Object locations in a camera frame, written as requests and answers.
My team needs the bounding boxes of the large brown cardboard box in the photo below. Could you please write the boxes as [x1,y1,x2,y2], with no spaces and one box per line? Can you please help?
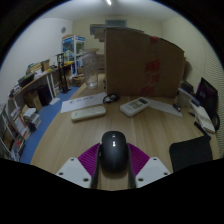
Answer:
[103,27,187,98]

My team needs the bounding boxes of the black office chair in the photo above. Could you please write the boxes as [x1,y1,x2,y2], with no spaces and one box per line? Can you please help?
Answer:
[209,111,222,133]

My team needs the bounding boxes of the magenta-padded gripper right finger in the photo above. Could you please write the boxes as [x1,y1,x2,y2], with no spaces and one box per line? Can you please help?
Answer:
[127,143,172,189]

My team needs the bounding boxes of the black marker pen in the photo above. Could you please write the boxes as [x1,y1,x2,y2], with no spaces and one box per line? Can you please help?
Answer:
[193,120,212,136]

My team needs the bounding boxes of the white remote with display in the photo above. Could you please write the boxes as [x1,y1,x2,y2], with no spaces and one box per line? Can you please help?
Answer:
[119,96,151,118]

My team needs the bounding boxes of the window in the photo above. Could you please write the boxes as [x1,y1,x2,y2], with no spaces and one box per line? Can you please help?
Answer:
[105,19,128,28]

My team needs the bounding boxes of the black mouse pad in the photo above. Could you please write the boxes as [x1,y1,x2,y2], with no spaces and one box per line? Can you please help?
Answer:
[168,134,214,173]

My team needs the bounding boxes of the black bag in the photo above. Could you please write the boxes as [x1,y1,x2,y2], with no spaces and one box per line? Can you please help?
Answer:
[181,79,195,95]

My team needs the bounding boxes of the open white notebook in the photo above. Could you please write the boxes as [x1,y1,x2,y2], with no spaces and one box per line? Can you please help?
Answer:
[189,101,216,134]

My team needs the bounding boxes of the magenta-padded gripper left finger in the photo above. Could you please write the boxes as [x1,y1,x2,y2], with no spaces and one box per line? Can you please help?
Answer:
[55,143,103,189]

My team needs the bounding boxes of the blue white display cabinet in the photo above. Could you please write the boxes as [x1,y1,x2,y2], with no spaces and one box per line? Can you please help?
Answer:
[61,34,86,76]

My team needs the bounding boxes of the clear glass jar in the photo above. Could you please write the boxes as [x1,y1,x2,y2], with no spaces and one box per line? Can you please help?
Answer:
[81,49,100,89]

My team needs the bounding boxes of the low cardboard box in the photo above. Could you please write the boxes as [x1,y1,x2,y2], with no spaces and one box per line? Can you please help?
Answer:
[71,73,86,88]

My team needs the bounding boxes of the white printed paper sheet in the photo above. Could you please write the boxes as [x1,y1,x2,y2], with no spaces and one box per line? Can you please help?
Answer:
[60,91,108,114]

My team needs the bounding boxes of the shelf unit with books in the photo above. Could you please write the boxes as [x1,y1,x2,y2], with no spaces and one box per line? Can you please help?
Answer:
[0,99,43,163]

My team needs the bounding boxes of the long wooden side desk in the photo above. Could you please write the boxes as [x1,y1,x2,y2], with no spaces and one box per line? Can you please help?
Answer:
[8,61,74,108]

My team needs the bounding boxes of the black computer mouse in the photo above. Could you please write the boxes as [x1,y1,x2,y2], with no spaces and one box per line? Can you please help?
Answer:
[99,130,130,174]

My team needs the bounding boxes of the small black coiled cable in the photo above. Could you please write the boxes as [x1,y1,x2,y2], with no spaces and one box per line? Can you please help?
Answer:
[102,93,120,104]

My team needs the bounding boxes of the black metal stand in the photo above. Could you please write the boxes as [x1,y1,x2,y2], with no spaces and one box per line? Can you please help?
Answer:
[55,52,72,94]

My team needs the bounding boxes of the slim white remote control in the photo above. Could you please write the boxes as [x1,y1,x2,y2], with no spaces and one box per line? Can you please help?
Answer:
[70,105,107,122]

